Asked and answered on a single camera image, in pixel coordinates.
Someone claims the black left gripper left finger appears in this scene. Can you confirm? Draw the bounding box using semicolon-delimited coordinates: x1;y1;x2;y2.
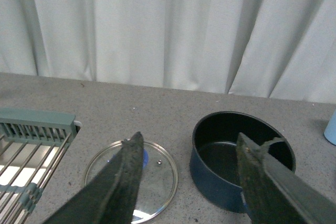
45;132;144;223

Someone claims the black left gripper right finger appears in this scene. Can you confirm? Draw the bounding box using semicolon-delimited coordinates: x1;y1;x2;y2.
236;133;335;223

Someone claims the glass pot lid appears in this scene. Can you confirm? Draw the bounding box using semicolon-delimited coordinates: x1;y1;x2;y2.
82;141;179;223

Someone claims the dark blue saucepan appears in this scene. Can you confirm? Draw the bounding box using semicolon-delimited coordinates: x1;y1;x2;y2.
190;111;296;213

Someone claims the light blue cup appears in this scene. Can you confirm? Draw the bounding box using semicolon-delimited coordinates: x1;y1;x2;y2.
323;111;336;145

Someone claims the green dish drying rack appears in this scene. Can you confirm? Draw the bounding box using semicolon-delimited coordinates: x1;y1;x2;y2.
1;108;81;223

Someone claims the white curtain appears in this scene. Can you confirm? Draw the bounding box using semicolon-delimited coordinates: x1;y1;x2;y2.
1;0;335;103

